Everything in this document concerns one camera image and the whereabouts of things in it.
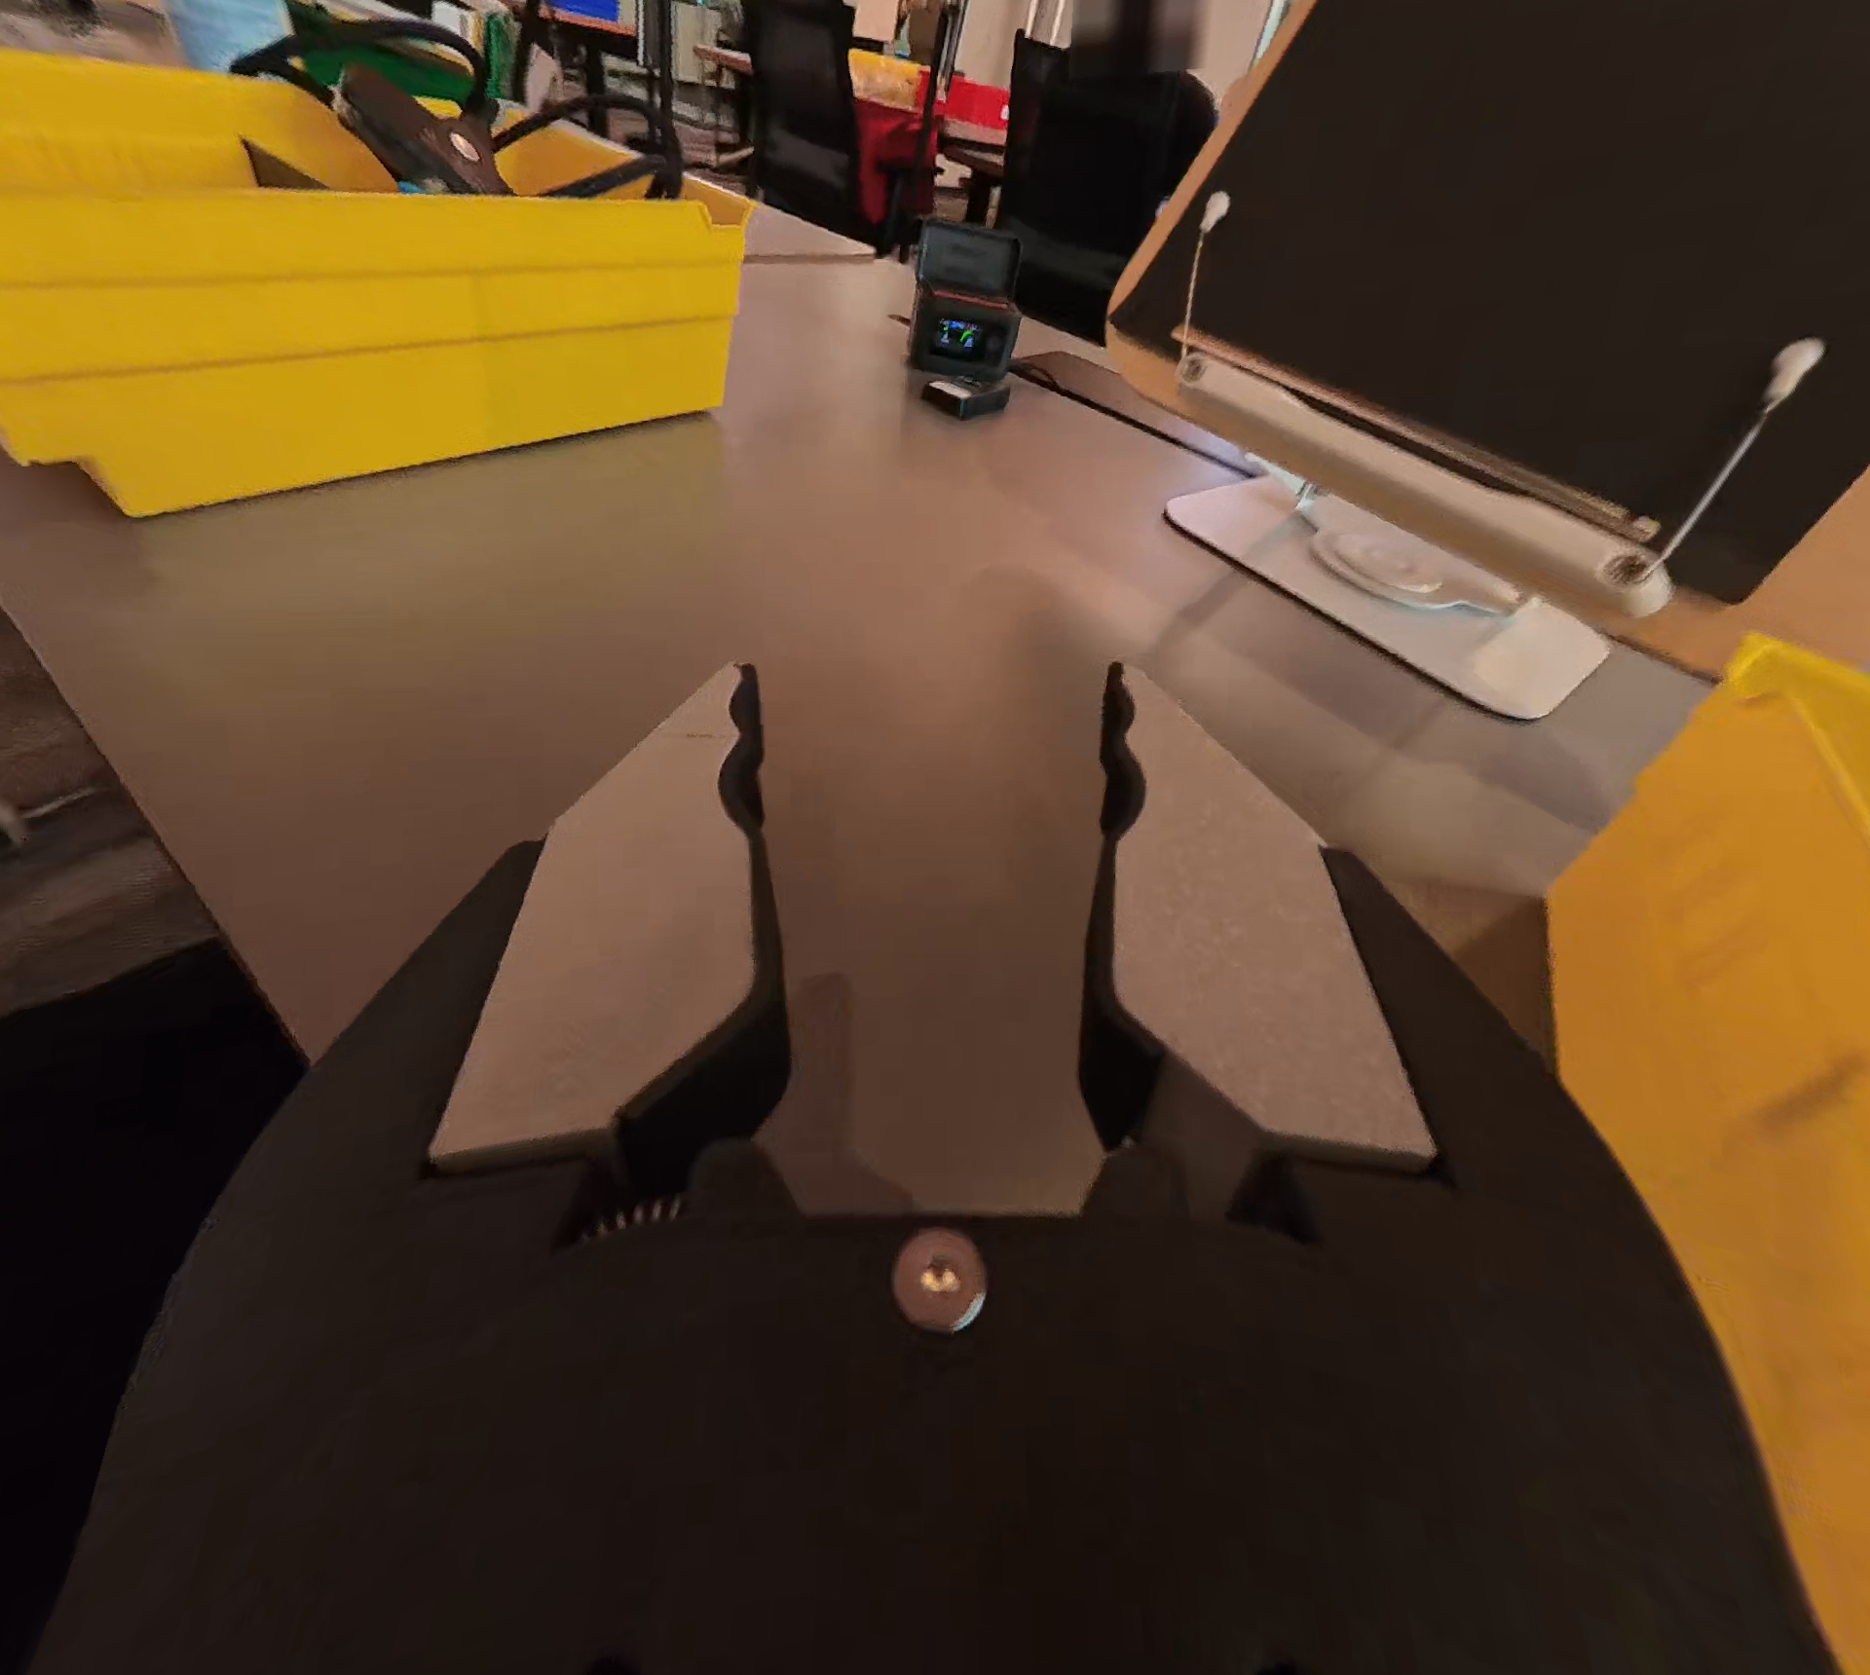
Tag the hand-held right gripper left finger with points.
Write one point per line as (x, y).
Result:
(614, 960)

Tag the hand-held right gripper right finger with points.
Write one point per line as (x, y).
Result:
(1255, 974)

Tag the yellow plastic bin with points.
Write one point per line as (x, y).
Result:
(1724, 1045)
(365, 319)

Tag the small black device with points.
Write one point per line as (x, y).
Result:
(970, 394)

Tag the black charging case with screen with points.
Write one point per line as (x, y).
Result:
(970, 291)

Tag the black office chair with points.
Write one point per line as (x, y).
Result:
(1095, 186)
(798, 84)

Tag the wooden stand with black board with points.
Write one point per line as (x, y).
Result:
(1528, 174)

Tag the red storage bin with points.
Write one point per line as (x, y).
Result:
(970, 121)

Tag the green box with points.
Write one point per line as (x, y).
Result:
(499, 53)

